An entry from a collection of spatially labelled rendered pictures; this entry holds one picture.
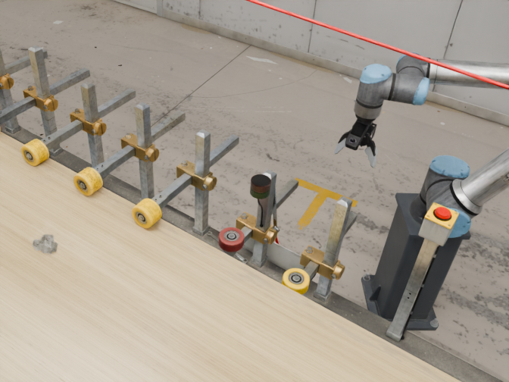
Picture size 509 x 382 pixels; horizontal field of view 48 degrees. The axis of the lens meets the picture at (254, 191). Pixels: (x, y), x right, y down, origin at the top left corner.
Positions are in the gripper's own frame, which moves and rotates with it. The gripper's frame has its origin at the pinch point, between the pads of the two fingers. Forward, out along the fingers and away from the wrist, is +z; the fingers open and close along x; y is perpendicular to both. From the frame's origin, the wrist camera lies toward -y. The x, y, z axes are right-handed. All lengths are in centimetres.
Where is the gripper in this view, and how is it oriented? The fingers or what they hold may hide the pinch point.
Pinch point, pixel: (353, 162)
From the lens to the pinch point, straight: 210.6
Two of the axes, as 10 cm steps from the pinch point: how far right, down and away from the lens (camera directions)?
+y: 4.7, -5.6, 6.9
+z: -0.7, 7.5, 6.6
